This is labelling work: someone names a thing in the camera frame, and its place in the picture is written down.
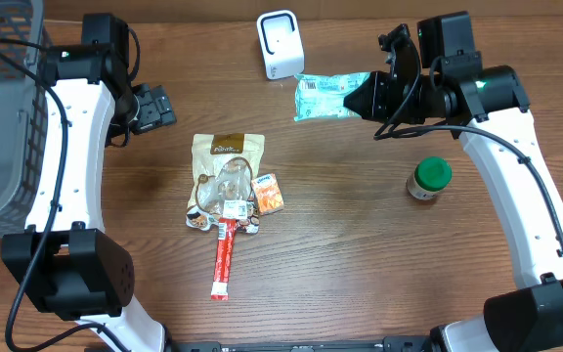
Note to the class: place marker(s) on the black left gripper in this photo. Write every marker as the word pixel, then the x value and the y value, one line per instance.
pixel 155 109

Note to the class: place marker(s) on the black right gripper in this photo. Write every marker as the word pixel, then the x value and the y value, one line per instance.
pixel 373 92

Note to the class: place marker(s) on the teal packet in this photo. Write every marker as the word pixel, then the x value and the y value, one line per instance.
pixel 322 97

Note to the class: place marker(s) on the beige snack pouch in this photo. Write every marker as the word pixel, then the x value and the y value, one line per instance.
pixel 224 167

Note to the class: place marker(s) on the green lid small jar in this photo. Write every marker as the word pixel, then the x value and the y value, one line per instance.
pixel 430 177

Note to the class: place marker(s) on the orange tissue pack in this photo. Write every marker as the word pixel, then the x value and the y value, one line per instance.
pixel 268 194

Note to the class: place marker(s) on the red stick snack packet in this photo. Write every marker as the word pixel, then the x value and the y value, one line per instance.
pixel 225 245

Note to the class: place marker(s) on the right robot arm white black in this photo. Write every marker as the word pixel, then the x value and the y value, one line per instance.
pixel 437 81

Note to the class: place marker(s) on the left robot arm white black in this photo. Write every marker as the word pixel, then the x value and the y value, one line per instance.
pixel 63 260

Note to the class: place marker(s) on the white barcode scanner stand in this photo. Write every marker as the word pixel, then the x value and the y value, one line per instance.
pixel 281 44

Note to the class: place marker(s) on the grey plastic mesh basket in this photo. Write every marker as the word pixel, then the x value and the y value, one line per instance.
pixel 23 112

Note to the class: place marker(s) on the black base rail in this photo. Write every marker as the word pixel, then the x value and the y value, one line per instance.
pixel 387 344

